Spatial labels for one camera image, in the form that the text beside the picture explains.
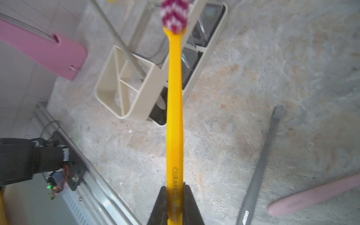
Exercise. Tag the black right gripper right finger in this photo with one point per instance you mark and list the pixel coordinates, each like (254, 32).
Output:
(190, 213)

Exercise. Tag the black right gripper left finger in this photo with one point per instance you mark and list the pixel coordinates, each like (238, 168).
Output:
(159, 214)

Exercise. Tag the pink toothbrush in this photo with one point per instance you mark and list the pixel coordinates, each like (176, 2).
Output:
(302, 200)

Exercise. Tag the grey toothbrush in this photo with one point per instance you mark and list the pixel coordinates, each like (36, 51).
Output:
(250, 200)

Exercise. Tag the yellow toothbrush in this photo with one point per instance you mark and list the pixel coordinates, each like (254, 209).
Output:
(174, 16)

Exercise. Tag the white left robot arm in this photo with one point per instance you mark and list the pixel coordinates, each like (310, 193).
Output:
(23, 158)

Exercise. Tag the left circuit board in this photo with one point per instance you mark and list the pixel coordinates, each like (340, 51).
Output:
(56, 181)

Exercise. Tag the pink plastic block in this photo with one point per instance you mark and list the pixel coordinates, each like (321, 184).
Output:
(63, 56)

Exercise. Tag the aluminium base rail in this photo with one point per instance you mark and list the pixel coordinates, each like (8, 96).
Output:
(89, 198)

